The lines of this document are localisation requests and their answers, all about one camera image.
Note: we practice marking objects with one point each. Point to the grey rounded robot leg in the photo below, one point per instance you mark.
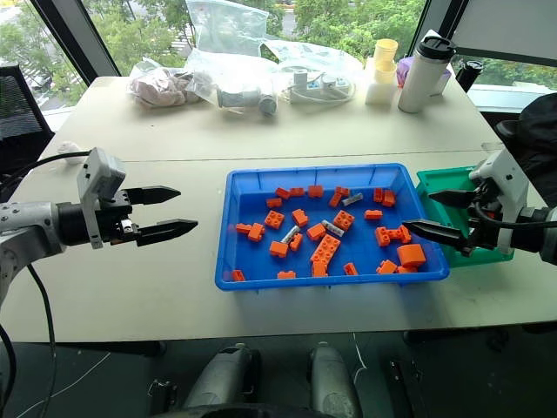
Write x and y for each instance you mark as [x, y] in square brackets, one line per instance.
[333, 383]
[222, 376]

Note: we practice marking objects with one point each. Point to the clear bag around power strip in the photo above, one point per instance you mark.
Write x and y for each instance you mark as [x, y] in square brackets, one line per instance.
[313, 56]

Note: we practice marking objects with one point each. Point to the empty clear plastic bag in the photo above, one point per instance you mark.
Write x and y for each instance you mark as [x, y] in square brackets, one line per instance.
[226, 26]

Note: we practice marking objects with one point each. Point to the orange 2x4 studded brick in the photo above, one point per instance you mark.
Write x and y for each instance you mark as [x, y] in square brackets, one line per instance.
[326, 249]

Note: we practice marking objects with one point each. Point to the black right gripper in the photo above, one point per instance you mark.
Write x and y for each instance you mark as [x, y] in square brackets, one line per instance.
[485, 235]

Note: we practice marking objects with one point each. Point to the crumpled white tissue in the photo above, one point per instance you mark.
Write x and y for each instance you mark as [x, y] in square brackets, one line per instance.
[71, 152]

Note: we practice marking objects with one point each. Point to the black jacket on chair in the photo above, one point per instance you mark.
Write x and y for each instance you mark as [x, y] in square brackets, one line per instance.
[537, 139]

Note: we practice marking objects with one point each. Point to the plastic bag with grey parts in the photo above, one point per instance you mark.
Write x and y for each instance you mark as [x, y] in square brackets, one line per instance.
[226, 78]

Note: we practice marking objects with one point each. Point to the grey cylinder part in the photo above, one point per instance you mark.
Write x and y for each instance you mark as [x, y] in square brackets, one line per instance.
[268, 105]

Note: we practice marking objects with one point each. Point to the purple container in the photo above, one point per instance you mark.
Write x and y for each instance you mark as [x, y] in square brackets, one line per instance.
[402, 72]

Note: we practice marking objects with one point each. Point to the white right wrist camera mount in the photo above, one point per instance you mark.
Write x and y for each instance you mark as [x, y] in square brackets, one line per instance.
[507, 183]

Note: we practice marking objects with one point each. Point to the black mesh office chair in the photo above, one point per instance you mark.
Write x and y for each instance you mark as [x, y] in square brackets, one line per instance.
[17, 117]

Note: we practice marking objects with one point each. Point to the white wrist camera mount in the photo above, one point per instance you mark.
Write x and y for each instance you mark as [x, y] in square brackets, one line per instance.
[102, 172]
[507, 183]

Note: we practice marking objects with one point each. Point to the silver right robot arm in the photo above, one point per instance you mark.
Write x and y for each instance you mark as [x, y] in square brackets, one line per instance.
[533, 237]

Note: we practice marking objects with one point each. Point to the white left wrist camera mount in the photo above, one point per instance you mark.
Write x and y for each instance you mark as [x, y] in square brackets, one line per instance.
[102, 172]

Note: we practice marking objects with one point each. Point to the stacked pale yellow cups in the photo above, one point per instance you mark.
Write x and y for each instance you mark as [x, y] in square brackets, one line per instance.
[386, 58]

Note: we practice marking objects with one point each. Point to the blue plastic tray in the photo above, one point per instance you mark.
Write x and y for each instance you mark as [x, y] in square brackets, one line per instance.
[261, 261]

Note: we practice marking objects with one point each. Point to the black table foot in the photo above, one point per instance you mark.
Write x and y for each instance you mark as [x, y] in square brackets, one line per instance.
[162, 394]
[404, 383]

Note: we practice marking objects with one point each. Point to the rounded orange arch block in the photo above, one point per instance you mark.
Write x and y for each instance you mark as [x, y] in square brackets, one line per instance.
[411, 255]

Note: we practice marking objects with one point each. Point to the plastic bag with pink contents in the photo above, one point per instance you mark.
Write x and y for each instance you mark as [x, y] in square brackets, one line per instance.
[156, 89]

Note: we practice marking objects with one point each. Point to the black bottle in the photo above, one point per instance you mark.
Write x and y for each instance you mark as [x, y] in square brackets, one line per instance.
[467, 74]

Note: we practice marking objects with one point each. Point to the white tumbler with black lid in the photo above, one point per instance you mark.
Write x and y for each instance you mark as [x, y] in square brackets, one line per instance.
[420, 82]

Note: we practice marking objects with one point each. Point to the small orange building block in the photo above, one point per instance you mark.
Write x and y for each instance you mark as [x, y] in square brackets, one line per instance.
[335, 200]
[257, 232]
[402, 234]
[286, 274]
[243, 228]
[278, 249]
[389, 198]
[407, 270]
[378, 195]
[300, 217]
[342, 190]
[274, 203]
[316, 232]
[383, 237]
[283, 193]
[387, 267]
[296, 242]
[373, 214]
[319, 270]
[350, 269]
[297, 192]
[237, 275]
[315, 191]

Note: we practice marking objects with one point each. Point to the white power strip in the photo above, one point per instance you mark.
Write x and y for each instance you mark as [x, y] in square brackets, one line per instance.
[317, 89]

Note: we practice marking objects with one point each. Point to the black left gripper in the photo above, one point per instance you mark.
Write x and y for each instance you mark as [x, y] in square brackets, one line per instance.
[115, 211]

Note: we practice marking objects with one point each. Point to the green plastic tray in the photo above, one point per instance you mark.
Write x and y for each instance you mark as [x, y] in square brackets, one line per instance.
[439, 183]

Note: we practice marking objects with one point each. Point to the orange plastic 2x2 brick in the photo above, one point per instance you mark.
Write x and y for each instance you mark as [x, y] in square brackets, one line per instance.
[344, 220]
[274, 220]

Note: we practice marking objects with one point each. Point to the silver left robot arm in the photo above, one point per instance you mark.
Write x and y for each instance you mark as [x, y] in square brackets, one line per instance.
[30, 222]

